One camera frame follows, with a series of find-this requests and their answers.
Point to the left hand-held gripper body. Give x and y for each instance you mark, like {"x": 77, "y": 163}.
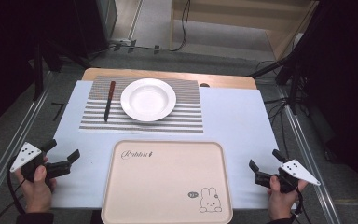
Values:
{"x": 28, "y": 155}

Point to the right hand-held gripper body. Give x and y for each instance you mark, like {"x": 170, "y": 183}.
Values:
{"x": 295, "y": 172}

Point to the person's right hand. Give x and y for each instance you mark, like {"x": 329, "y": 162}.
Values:
{"x": 281, "y": 202}

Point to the person's left hand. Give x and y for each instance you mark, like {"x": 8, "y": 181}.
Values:
{"x": 37, "y": 189}

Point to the white table cover board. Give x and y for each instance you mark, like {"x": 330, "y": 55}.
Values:
{"x": 236, "y": 124}

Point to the dark red chopsticks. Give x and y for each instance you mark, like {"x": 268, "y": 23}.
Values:
{"x": 108, "y": 102}

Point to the black metal stand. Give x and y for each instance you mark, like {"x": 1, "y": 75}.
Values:
{"x": 38, "y": 71}
{"x": 293, "y": 87}

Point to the striped placemat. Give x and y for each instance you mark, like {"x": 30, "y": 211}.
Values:
{"x": 186, "y": 121}

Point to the wooden table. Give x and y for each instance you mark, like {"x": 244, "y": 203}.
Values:
{"x": 227, "y": 81}

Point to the black curtain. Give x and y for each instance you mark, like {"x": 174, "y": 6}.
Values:
{"x": 348, "y": 93}
{"x": 6, "y": 62}

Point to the beige tray with rabbit print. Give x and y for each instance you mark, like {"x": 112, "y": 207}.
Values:
{"x": 164, "y": 183}

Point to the white round plate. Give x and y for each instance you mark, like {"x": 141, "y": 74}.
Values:
{"x": 148, "y": 99}

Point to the wooden shelf unit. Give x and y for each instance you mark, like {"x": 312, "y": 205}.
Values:
{"x": 279, "y": 37}

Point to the floor power strip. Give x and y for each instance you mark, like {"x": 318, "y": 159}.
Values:
{"x": 127, "y": 43}

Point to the dark cabinet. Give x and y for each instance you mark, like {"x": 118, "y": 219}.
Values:
{"x": 107, "y": 18}

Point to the metal floor rail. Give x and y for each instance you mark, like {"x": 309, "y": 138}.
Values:
{"x": 9, "y": 152}
{"x": 310, "y": 161}

